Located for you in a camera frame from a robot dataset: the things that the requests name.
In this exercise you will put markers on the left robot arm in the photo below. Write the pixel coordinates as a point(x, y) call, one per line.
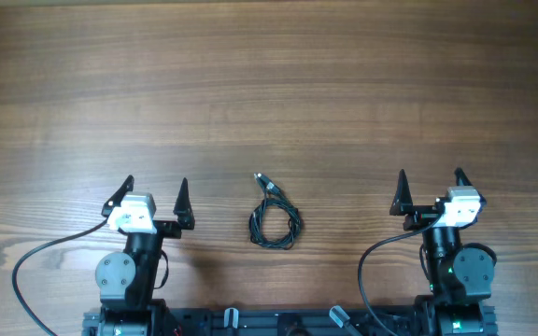
point(127, 279)

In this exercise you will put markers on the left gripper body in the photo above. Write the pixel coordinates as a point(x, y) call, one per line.
point(168, 229)

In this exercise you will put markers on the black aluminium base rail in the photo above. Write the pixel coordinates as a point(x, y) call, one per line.
point(378, 320)

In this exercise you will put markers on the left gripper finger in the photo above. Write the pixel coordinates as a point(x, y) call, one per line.
point(115, 199)
point(182, 209)

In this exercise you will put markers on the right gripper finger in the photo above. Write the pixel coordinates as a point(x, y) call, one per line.
point(402, 203)
point(461, 178)

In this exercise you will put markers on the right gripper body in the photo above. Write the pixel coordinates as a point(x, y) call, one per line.
point(423, 214)

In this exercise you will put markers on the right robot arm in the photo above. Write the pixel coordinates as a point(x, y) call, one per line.
point(460, 274)

